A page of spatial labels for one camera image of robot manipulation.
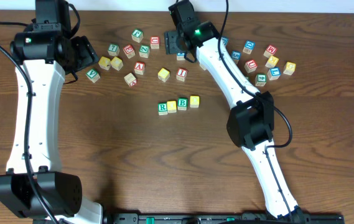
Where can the blue d block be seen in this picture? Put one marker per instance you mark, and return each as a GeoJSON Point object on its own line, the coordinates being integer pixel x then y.
{"type": "Point", "coordinates": [249, 46]}
{"type": "Point", "coordinates": [225, 40]}

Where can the red u block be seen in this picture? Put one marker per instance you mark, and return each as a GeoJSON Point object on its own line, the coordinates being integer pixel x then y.
{"type": "Point", "coordinates": [155, 42]}
{"type": "Point", "coordinates": [250, 66]}

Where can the blue L block left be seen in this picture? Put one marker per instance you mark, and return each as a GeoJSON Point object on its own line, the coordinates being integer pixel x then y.
{"type": "Point", "coordinates": [203, 67]}

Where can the blue L block right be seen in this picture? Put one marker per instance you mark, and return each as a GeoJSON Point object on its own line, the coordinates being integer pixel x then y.
{"type": "Point", "coordinates": [273, 73]}

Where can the red U block top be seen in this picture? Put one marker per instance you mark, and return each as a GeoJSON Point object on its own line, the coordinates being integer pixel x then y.
{"type": "Point", "coordinates": [155, 42]}

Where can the green 4 block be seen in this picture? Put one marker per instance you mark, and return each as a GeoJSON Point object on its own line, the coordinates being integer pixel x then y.
{"type": "Point", "coordinates": [260, 79]}

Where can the yellow block far left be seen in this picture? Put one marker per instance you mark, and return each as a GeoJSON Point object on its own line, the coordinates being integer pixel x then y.
{"type": "Point", "coordinates": [104, 63]}

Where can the green N block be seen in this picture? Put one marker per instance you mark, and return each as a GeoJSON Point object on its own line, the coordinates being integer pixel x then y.
{"type": "Point", "coordinates": [144, 51]}

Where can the red I block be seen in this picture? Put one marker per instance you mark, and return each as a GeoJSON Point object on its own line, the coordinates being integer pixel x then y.
{"type": "Point", "coordinates": [181, 74]}

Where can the red E block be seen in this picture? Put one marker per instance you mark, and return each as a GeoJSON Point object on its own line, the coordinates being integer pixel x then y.
{"type": "Point", "coordinates": [129, 51]}

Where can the red U block right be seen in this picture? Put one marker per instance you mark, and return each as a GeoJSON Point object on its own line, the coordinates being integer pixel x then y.
{"type": "Point", "coordinates": [250, 66]}

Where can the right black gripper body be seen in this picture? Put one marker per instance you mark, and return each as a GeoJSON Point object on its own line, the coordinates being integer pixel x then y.
{"type": "Point", "coordinates": [173, 40]}

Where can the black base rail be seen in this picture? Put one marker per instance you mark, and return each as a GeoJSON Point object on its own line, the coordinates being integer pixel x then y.
{"type": "Point", "coordinates": [254, 218]}

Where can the green B block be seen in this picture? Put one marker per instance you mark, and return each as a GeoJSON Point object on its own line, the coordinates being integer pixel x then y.
{"type": "Point", "coordinates": [182, 104]}

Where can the blue T block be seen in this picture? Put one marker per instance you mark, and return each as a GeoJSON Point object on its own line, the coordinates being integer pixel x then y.
{"type": "Point", "coordinates": [181, 56]}

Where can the yellow block beside left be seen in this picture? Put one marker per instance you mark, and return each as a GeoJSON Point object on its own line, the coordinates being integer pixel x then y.
{"type": "Point", "coordinates": [117, 63]}

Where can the red M block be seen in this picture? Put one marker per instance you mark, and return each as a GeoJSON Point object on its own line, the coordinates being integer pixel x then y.
{"type": "Point", "coordinates": [270, 50]}

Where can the green 7 block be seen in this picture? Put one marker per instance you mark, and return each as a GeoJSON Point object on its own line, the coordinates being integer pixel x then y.
{"type": "Point", "coordinates": [113, 50]}

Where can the blue D block right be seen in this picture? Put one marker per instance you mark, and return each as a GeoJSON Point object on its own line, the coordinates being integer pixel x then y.
{"type": "Point", "coordinates": [249, 46]}

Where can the green R block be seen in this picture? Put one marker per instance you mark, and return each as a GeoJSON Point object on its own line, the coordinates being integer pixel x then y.
{"type": "Point", "coordinates": [162, 109]}

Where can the blue D block upper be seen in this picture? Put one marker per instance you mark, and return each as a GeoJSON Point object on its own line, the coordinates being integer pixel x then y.
{"type": "Point", "coordinates": [225, 40]}

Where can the red A block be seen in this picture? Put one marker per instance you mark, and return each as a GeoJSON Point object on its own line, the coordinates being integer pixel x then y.
{"type": "Point", "coordinates": [139, 68]}

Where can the blue l block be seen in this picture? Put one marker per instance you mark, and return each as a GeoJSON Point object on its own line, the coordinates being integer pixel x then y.
{"type": "Point", "coordinates": [203, 67]}
{"type": "Point", "coordinates": [273, 73]}

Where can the green V block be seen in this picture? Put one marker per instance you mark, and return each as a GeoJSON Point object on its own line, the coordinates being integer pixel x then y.
{"type": "Point", "coordinates": [93, 75]}

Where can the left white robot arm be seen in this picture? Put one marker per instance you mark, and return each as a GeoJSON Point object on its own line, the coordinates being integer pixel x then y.
{"type": "Point", "coordinates": [34, 186]}

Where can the yellow G block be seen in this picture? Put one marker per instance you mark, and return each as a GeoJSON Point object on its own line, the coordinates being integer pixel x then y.
{"type": "Point", "coordinates": [289, 68]}

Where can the yellow block centre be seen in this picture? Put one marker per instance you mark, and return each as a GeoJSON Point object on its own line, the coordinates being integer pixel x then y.
{"type": "Point", "coordinates": [163, 74]}

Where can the green J block top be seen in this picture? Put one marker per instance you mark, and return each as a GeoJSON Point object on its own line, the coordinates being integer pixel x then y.
{"type": "Point", "coordinates": [137, 35]}

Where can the yellow O block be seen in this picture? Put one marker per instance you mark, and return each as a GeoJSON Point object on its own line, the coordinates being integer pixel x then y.
{"type": "Point", "coordinates": [194, 101]}
{"type": "Point", "coordinates": [172, 106]}

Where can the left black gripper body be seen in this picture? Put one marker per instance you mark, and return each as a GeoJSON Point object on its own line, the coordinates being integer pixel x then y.
{"type": "Point", "coordinates": [86, 53]}

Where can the tilted red wooden block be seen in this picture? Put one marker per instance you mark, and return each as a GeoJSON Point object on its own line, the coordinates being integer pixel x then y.
{"type": "Point", "coordinates": [130, 79]}

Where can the blue 5 block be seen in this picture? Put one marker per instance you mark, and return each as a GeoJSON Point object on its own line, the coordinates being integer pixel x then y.
{"type": "Point", "coordinates": [236, 55]}

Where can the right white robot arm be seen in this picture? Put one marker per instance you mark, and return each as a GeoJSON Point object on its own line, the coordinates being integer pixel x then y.
{"type": "Point", "coordinates": [251, 120]}

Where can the yellow K block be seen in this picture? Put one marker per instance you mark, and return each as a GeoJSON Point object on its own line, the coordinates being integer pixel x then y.
{"type": "Point", "coordinates": [271, 62]}

